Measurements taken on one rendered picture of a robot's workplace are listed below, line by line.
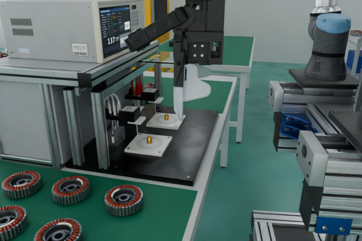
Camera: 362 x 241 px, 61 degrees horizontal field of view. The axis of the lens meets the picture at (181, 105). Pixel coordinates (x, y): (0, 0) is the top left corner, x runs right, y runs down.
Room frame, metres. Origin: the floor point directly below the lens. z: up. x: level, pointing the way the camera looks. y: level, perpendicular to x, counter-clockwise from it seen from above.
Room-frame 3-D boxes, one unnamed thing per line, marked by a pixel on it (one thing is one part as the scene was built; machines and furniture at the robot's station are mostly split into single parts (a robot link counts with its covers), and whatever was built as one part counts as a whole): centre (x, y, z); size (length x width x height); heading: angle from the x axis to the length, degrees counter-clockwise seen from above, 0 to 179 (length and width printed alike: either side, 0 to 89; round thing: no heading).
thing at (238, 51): (3.56, -0.28, 0.38); 1.85 x 1.10 x 0.75; 166
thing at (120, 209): (0.75, 0.17, 0.77); 0.11 x 0.11 x 0.04
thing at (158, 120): (1.33, 0.07, 0.78); 0.15 x 0.15 x 0.01; 76
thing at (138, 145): (1.09, 0.13, 0.78); 0.15 x 0.15 x 0.01; 76
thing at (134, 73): (1.23, 0.19, 1.03); 0.62 x 0.01 x 0.03; 166
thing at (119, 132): (1.13, 0.27, 0.80); 0.08 x 0.05 x 0.06; 166
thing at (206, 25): (0.53, -0.03, 1.29); 0.09 x 0.08 x 0.12; 84
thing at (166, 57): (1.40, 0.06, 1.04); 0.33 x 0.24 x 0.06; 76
